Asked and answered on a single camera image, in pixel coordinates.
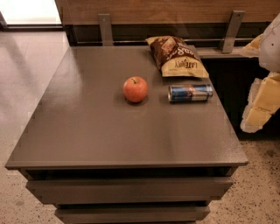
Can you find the blue silver redbull can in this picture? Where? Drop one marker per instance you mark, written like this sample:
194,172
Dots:
190,93

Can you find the lower grey drawer front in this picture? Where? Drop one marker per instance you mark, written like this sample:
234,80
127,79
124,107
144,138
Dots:
122,215

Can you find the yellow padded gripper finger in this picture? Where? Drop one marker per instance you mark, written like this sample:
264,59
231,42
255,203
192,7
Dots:
252,49
263,103

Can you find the left metal wall bracket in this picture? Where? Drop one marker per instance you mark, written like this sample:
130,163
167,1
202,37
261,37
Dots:
106,29

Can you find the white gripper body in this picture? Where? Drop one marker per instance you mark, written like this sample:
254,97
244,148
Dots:
271,46

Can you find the right metal wall bracket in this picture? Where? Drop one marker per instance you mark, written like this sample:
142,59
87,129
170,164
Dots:
233,26

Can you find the grey drawer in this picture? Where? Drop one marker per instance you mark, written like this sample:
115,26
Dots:
122,215
132,190

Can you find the brown yellow chip bag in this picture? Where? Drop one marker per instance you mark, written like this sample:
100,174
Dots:
174,60

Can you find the horizontal metal rail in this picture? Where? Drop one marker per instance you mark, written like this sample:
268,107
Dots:
168,39

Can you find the upper grey drawer front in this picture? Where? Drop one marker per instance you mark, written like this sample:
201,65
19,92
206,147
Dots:
132,190

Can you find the grey drawer cabinet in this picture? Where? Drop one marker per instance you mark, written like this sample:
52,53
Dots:
84,128

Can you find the red apple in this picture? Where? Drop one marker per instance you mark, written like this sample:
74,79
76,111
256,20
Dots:
135,89

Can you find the metal wall bracket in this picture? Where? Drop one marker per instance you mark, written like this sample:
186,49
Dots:
106,29
233,26

